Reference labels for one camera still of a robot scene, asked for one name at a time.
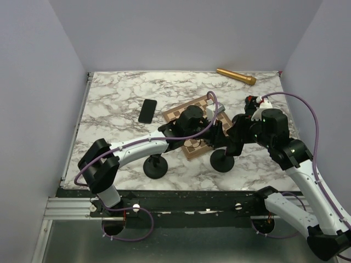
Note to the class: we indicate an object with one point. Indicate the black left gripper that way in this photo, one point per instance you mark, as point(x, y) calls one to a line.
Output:
point(216, 138)

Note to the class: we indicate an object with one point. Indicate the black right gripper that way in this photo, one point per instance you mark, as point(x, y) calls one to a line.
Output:
point(258, 121)

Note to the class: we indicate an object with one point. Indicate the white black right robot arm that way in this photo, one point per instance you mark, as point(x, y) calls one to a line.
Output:
point(327, 230)

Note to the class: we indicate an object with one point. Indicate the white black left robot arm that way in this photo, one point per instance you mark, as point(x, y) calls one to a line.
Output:
point(100, 163)

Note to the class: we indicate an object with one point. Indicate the red black knob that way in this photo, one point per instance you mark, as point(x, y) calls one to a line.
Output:
point(248, 99)

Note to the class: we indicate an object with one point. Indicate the wooden chessboard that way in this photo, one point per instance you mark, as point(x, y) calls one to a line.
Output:
point(195, 148)

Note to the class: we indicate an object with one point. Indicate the gold microphone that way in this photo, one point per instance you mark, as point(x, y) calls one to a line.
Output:
point(250, 80)

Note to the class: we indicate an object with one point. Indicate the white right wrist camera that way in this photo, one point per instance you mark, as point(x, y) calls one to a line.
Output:
point(261, 105)

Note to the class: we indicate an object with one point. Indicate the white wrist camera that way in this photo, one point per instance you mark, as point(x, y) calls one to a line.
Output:
point(261, 105)
point(211, 109)

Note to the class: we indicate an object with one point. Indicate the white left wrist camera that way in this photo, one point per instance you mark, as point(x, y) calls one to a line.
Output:
point(211, 109)

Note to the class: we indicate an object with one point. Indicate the black mounting base plate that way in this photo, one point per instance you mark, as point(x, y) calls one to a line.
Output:
point(185, 200)

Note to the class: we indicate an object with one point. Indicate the aluminium rail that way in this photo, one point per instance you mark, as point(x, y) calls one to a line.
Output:
point(142, 216)

